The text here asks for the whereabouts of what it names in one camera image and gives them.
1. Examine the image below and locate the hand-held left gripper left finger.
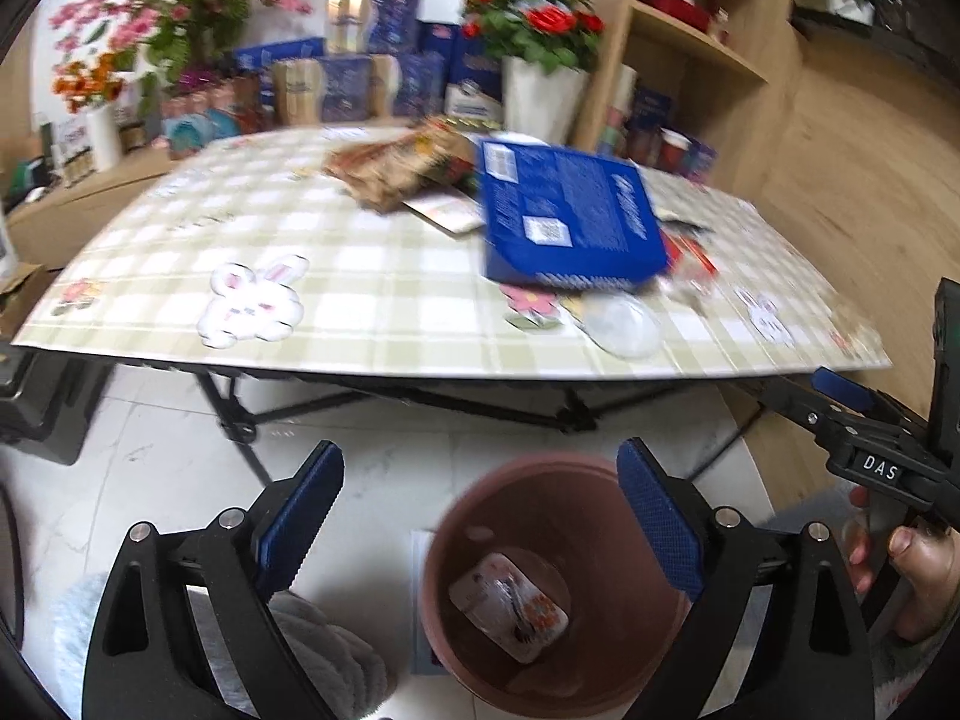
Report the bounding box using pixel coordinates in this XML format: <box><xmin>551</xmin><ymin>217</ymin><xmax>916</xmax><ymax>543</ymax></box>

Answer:
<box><xmin>81</xmin><ymin>441</ymin><xmax>346</xmax><ymax>720</ymax></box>

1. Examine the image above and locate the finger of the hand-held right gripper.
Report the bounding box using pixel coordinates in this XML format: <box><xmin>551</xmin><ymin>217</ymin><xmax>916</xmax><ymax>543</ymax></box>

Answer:
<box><xmin>814</xmin><ymin>366</ymin><xmax>905</xmax><ymax>422</ymax></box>
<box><xmin>761</xmin><ymin>379</ymin><xmax>852</xmax><ymax>460</ymax></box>

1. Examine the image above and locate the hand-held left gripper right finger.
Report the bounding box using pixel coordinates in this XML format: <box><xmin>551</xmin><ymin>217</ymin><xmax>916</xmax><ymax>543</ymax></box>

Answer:
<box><xmin>615</xmin><ymin>436</ymin><xmax>878</xmax><ymax>720</ymax></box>

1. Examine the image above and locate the brown plastic bin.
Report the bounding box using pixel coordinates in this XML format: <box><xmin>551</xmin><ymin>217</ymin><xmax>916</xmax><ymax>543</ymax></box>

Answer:
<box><xmin>421</xmin><ymin>454</ymin><xmax>695</xmax><ymax>717</ymax></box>

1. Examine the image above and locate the red snack packet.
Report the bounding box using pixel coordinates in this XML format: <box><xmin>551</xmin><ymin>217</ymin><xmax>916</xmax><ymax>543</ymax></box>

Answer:
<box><xmin>660</xmin><ymin>231</ymin><xmax>722</xmax><ymax>295</ymax></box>

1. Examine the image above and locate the clear plastic packaging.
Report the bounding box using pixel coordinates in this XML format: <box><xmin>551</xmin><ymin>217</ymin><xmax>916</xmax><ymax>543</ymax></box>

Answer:
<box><xmin>581</xmin><ymin>296</ymin><xmax>662</xmax><ymax>359</ymax></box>

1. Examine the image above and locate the person's right forearm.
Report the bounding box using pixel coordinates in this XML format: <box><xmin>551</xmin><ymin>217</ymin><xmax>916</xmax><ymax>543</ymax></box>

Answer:
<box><xmin>870</xmin><ymin>613</ymin><xmax>960</xmax><ymax>720</ymax></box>

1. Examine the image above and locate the person's right hand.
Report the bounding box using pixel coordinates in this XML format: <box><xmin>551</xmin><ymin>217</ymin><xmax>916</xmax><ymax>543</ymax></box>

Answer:
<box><xmin>844</xmin><ymin>486</ymin><xmax>960</xmax><ymax>646</ymax></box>

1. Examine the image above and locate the grey fluffy slipper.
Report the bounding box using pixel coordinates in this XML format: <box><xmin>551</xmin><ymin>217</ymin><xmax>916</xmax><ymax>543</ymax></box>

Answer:
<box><xmin>52</xmin><ymin>574</ymin><xmax>395</xmax><ymax>720</ymax></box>

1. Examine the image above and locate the white paper sheet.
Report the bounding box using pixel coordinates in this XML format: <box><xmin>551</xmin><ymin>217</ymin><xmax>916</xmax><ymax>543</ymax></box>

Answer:
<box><xmin>410</xmin><ymin>529</ymin><xmax>451</xmax><ymax>672</ymax></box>

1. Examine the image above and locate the white snack packet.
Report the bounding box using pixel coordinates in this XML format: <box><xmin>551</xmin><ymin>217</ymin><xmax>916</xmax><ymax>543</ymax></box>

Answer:
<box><xmin>448</xmin><ymin>551</ymin><xmax>569</xmax><ymax>665</ymax></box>

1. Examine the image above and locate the small blue box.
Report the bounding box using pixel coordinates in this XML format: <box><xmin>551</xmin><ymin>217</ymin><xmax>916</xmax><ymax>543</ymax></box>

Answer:
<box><xmin>686</xmin><ymin>139</ymin><xmax>719</xmax><ymax>182</ymax></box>

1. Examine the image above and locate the green checked tablecloth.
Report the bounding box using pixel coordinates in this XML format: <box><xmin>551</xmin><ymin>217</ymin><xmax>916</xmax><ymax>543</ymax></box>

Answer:
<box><xmin>11</xmin><ymin>124</ymin><xmax>893</xmax><ymax>385</ymax></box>

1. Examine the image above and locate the black case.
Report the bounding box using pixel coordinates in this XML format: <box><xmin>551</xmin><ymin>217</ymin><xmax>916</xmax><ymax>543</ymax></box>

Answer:
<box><xmin>0</xmin><ymin>343</ymin><xmax>113</xmax><ymax>466</ymax></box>

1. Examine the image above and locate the red paper cup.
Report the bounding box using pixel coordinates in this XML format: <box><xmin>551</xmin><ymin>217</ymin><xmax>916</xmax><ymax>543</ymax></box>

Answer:
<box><xmin>658</xmin><ymin>129</ymin><xmax>692</xmax><ymax>173</ymax></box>

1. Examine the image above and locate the blue flat box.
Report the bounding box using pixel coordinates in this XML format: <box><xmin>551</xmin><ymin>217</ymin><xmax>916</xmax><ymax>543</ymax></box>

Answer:
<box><xmin>476</xmin><ymin>136</ymin><xmax>670</xmax><ymax>293</ymax></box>

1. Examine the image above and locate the wooden shelf unit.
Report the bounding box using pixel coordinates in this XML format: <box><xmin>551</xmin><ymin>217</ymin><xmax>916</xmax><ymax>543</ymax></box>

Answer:
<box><xmin>574</xmin><ymin>0</ymin><xmax>805</xmax><ymax>182</ymax></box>

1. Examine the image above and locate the black device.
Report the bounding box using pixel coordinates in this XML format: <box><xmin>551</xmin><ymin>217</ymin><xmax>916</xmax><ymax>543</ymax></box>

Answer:
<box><xmin>791</xmin><ymin>4</ymin><xmax>960</xmax><ymax>87</ymax></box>

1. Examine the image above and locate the stack of paper cups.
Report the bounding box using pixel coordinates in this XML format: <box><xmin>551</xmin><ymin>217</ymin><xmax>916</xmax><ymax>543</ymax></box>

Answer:
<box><xmin>602</xmin><ymin>64</ymin><xmax>638</xmax><ymax>155</ymax></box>

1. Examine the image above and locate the cardboard box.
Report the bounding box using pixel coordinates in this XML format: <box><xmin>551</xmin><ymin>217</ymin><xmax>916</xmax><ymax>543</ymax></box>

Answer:
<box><xmin>0</xmin><ymin>262</ymin><xmax>55</xmax><ymax>340</ymax></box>

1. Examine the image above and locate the brown snack packet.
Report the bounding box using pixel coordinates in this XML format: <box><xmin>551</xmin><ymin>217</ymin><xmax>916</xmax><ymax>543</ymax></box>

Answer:
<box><xmin>324</xmin><ymin>120</ymin><xmax>488</xmax><ymax>212</ymax></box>

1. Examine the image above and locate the low wooden cabinet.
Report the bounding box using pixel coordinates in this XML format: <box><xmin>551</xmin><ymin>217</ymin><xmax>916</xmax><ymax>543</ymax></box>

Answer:
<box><xmin>0</xmin><ymin>141</ymin><xmax>185</xmax><ymax>271</ymax></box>

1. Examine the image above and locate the red rose plant white pot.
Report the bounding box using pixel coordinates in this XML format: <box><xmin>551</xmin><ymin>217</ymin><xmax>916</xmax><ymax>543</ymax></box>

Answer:
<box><xmin>459</xmin><ymin>0</ymin><xmax>607</xmax><ymax>147</ymax></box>

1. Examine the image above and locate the red basket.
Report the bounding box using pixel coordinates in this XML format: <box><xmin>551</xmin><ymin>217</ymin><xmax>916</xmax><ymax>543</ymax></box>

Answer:
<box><xmin>637</xmin><ymin>0</ymin><xmax>713</xmax><ymax>32</ymax></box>

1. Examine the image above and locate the row of brown teal boxes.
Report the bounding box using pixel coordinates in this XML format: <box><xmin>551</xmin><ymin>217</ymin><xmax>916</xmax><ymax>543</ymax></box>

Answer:
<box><xmin>161</xmin><ymin>79</ymin><xmax>265</xmax><ymax>158</ymax></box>

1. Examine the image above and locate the row of small brown bottles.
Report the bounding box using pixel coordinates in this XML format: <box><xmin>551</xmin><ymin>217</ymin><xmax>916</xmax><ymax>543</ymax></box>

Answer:
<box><xmin>43</xmin><ymin>120</ymin><xmax>92</xmax><ymax>187</ymax></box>

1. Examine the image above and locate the white vase with orange flowers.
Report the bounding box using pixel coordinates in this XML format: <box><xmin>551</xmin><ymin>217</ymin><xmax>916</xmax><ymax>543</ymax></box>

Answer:
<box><xmin>51</xmin><ymin>52</ymin><xmax>127</xmax><ymax>172</ymax></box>

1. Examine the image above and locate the stack of blue gift boxes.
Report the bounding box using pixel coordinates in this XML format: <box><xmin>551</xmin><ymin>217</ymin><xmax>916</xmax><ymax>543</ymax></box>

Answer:
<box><xmin>232</xmin><ymin>0</ymin><xmax>503</xmax><ymax>125</ymax></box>

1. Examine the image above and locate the black folding table frame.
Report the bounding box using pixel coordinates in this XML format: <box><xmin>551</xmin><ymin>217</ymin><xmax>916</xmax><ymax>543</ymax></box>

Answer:
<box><xmin>112</xmin><ymin>358</ymin><xmax>755</xmax><ymax>488</ymax></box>

